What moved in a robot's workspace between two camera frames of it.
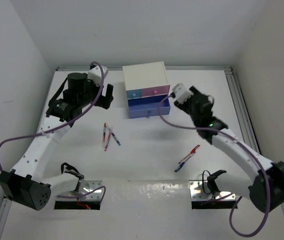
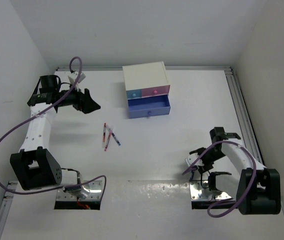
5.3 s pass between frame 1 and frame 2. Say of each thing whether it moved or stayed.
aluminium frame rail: stayed
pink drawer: stayed
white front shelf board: stayed
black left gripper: moved
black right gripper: moved
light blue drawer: stayed
